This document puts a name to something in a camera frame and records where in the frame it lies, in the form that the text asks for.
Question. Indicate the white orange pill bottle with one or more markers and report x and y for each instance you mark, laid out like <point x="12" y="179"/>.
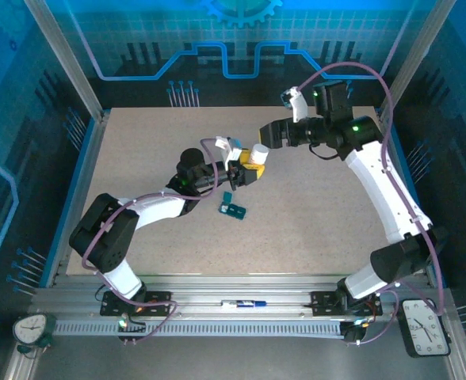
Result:
<point x="260" y="150"/>

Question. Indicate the aluminium table side rail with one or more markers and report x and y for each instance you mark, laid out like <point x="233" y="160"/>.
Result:
<point x="89" y="158"/>
<point x="394" y="166"/>

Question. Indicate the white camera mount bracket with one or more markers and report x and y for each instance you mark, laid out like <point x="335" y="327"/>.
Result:
<point x="227" y="157"/>
<point x="299" y="109"/>

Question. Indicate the blue table side strip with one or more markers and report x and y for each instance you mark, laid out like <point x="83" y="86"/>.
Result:
<point x="403" y="166"/>

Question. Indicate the black rectangular clock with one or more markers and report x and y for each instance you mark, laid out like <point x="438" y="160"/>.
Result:
<point x="423" y="326"/>

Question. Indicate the teal pill organizer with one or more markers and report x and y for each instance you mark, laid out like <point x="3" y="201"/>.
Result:
<point x="239" y="212"/>

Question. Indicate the blue white marker pen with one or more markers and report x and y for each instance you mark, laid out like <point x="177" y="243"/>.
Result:
<point x="245" y="304"/>

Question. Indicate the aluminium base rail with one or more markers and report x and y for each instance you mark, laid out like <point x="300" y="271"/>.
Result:
<point x="217" y="285"/>

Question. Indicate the round green alarm clock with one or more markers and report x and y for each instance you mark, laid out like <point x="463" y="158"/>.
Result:
<point x="30" y="328"/>

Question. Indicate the aluminium frame post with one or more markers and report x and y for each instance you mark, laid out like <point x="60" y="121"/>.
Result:
<point x="70" y="67"/>
<point x="411" y="67"/>

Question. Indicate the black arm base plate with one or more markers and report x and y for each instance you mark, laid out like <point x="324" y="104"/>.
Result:
<point x="159" y="297"/>
<point x="320" y="302"/>

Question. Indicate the white right camera mount bracket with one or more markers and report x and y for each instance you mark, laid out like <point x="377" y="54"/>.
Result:
<point x="299" y="109"/>

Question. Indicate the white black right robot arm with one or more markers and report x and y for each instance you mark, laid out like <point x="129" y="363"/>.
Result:
<point x="383" y="190"/>

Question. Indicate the white left camera mount bracket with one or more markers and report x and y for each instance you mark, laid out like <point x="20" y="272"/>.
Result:
<point x="227" y="157"/>

